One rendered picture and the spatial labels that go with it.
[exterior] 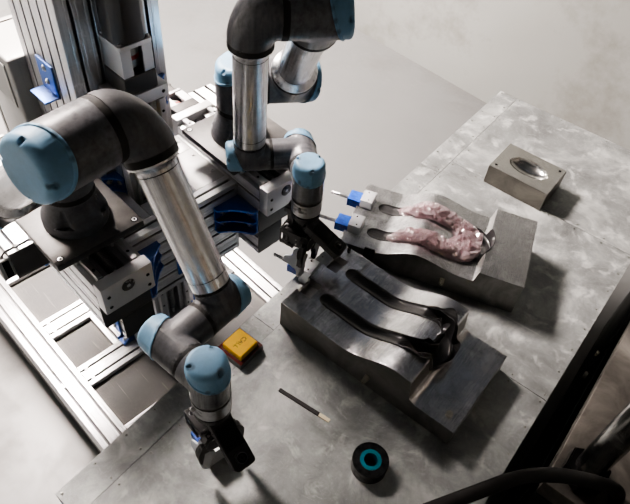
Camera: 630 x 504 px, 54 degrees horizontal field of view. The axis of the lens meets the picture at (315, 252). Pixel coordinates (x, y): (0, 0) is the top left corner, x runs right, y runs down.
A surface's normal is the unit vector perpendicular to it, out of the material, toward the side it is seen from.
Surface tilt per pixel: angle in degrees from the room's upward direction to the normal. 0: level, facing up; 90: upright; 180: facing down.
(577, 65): 90
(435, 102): 0
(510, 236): 0
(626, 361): 0
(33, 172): 86
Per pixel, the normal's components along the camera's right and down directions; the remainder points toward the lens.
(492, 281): -0.36, 0.68
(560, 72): -0.71, 0.49
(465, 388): 0.07, -0.66
